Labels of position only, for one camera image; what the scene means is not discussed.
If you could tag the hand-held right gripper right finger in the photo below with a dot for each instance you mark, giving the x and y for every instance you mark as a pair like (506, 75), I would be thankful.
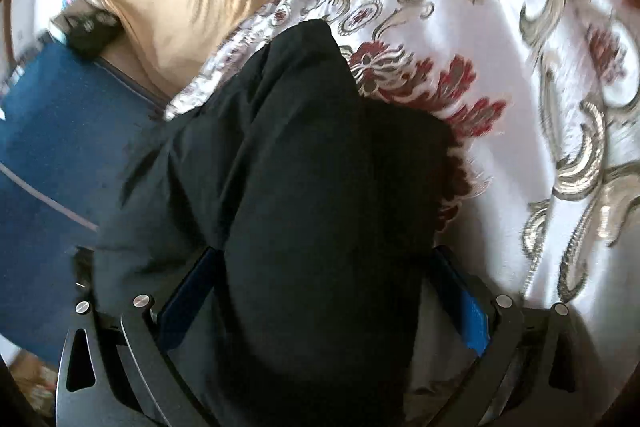
(474, 322)

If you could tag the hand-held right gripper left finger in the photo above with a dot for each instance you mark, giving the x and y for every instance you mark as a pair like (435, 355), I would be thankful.
(184, 307)

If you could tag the dark green garment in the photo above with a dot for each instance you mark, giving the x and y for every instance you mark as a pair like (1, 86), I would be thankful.
(310, 207)

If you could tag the blue rug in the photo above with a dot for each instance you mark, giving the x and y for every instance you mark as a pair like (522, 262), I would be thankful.
(50, 132)

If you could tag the white floral bedspread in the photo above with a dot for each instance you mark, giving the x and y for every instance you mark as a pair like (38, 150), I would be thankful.
(500, 57)

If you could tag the black object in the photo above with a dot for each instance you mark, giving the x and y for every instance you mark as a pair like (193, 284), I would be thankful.
(94, 34)

